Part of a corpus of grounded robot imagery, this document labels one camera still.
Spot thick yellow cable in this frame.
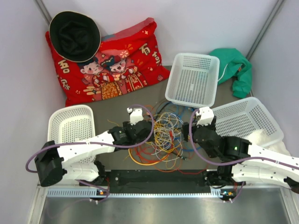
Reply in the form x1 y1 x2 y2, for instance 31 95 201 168
128 147 171 166

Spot thin yellow cable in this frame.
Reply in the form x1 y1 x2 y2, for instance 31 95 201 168
153 112 185 150

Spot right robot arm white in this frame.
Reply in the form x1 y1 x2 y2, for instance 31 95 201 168
181 122 299 193

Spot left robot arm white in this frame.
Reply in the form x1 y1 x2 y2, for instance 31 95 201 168
35 120 153 187

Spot white basket right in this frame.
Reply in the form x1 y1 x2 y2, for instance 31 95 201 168
213 97 284 147

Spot white basket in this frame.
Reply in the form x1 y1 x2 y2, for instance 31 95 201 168
213 97 284 147
47 105 97 164
165 53 220 108

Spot black base bar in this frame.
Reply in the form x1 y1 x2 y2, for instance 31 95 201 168
107 170 210 194

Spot white basket centre back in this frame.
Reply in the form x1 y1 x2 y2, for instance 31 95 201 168
165 53 220 108

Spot white cloth under basket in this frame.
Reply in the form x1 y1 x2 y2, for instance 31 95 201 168
245 129 291 156

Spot white basket left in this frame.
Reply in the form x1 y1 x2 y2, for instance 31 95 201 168
47 105 97 164

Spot red printed pillow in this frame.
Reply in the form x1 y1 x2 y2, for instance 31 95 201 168
45 17 170 106

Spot green cloth garment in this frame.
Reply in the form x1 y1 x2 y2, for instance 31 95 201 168
209 48 252 99

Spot black round hat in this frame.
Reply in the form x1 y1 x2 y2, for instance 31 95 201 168
49 11 101 63

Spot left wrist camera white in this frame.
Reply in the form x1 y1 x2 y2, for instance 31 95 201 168
127 107 144 126

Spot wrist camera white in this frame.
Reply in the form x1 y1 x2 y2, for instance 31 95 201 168
127 107 144 126
195 106 214 126

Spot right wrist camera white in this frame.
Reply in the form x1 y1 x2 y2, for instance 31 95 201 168
195 106 214 126

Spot white grey cable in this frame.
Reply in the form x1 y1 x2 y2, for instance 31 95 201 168
149 112 185 161

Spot blue cable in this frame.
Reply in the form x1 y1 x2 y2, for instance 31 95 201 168
161 102 206 151

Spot white slotted cable duct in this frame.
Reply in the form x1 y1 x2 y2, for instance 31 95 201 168
46 188 236 198

